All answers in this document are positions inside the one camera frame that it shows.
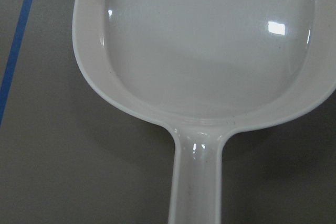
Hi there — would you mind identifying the beige plastic dustpan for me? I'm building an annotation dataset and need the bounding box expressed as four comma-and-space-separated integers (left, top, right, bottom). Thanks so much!
72, 0, 335, 223

